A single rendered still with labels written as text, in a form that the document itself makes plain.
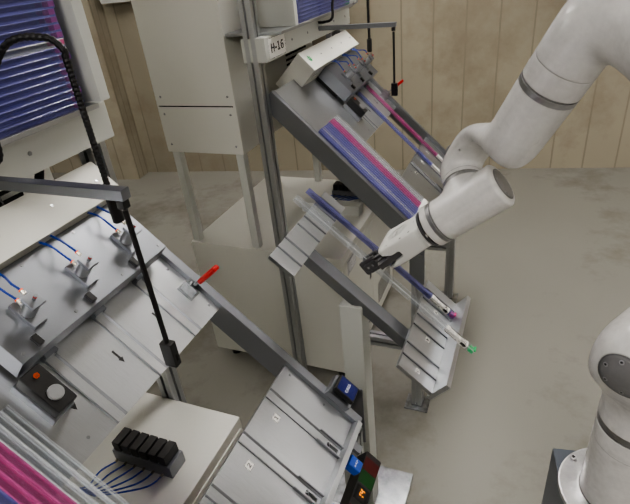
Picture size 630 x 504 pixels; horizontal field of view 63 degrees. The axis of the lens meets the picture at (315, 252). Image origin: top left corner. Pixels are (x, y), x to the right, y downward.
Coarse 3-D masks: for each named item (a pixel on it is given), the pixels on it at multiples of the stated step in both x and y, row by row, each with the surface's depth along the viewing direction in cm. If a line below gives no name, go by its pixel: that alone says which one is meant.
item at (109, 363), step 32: (128, 288) 96; (160, 288) 100; (96, 320) 89; (128, 320) 92; (192, 320) 100; (64, 352) 83; (96, 352) 86; (128, 352) 89; (160, 352) 92; (0, 384) 75; (64, 384) 80; (96, 384) 83; (128, 384) 86; (32, 416) 75; (64, 416) 77; (96, 416) 80; (64, 448) 75
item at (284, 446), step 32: (288, 384) 104; (256, 416) 96; (288, 416) 100; (320, 416) 104; (256, 448) 92; (288, 448) 96; (320, 448) 100; (224, 480) 86; (256, 480) 89; (288, 480) 92; (320, 480) 96
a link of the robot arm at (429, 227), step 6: (426, 204) 98; (420, 210) 98; (426, 210) 96; (420, 216) 97; (426, 216) 95; (420, 222) 96; (426, 222) 95; (432, 222) 95; (426, 228) 95; (432, 228) 95; (432, 234) 95; (438, 234) 95; (438, 240) 96; (444, 240) 96; (450, 240) 97
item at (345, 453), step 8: (352, 424) 108; (360, 424) 106; (352, 432) 105; (352, 440) 103; (344, 448) 102; (352, 448) 102; (344, 456) 100; (336, 464) 100; (344, 464) 98; (336, 472) 97; (336, 480) 95; (328, 488) 95; (336, 488) 94; (328, 496) 93
